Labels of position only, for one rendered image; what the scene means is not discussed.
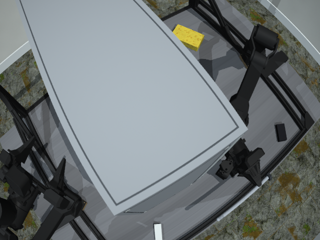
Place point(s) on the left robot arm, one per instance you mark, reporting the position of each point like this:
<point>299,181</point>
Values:
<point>254,56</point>

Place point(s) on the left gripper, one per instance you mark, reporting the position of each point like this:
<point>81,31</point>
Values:
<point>250,168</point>

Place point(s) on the yellow sponge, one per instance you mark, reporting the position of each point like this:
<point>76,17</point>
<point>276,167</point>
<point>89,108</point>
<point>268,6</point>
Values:
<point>190,38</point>

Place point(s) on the small white rectangular block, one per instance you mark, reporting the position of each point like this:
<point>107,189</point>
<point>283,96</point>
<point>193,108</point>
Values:
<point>158,231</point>

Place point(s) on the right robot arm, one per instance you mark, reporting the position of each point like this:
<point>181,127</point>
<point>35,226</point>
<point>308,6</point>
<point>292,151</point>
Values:
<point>12,216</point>

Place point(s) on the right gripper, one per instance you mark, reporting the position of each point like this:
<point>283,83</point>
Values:
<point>54,195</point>

